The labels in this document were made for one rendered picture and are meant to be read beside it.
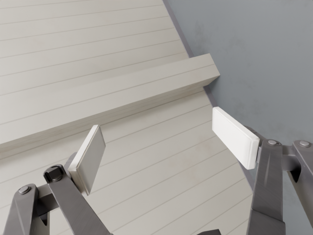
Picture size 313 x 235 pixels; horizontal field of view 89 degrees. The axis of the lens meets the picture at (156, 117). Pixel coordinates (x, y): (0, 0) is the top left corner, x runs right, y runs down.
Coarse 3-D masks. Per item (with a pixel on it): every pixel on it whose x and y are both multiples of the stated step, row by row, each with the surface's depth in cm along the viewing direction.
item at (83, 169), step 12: (96, 132) 16; (84, 144) 14; (96, 144) 16; (84, 156) 13; (96, 156) 15; (72, 168) 11; (84, 168) 12; (96, 168) 15; (84, 180) 12; (84, 192) 12
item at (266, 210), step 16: (272, 144) 11; (272, 160) 10; (256, 176) 9; (272, 176) 9; (256, 192) 8; (272, 192) 8; (256, 208) 7; (272, 208) 7; (256, 224) 6; (272, 224) 6
